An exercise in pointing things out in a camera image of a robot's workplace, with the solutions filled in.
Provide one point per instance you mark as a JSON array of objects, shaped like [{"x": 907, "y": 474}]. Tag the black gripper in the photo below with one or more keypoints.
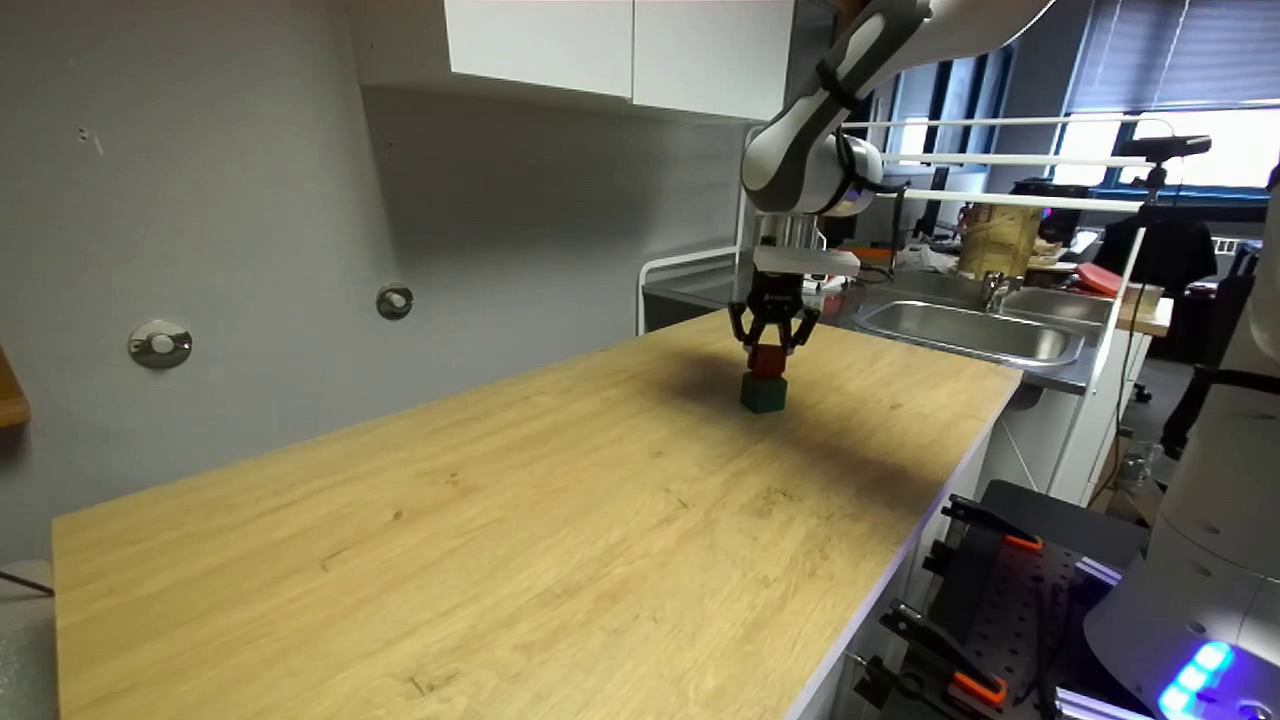
[{"x": 776, "y": 288}]

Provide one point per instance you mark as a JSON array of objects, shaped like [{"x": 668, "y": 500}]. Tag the orange block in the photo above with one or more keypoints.
[{"x": 765, "y": 360}]

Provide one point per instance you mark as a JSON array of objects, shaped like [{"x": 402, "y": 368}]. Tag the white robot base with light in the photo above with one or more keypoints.
[{"x": 1206, "y": 534}]

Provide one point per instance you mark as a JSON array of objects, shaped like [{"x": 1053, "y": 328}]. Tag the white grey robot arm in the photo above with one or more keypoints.
[{"x": 854, "y": 106}]

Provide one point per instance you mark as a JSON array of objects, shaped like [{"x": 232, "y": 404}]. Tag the green block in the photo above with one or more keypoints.
[{"x": 765, "y": 393}]

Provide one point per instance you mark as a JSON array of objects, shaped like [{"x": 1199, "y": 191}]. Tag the stainless steel sink counter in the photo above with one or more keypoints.
[{"x": 972, "y": 328}]

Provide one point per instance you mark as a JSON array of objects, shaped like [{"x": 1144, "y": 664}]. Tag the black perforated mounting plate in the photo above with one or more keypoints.
[{"x": 1041, "y": 600}]

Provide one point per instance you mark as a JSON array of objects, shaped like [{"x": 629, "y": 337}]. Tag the black office chair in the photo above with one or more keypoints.
[{"x": 1213, "y": 345}]

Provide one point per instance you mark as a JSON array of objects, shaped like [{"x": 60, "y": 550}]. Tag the grey window blinds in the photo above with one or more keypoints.
[{"x": 1180, "y": 54}]

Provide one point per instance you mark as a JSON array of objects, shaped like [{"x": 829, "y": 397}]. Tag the white wall cabinet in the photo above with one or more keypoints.
[{"x": 612, "y": 44}]

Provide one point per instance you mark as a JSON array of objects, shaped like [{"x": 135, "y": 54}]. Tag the round metal wall socket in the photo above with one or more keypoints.
[
  {"x": 161, "y": 345},
  {"x": 395, "y": 302}
]

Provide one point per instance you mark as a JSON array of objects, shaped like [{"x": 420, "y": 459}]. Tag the black camera on tripod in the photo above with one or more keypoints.
[{"x": 1160, "y": 145}]

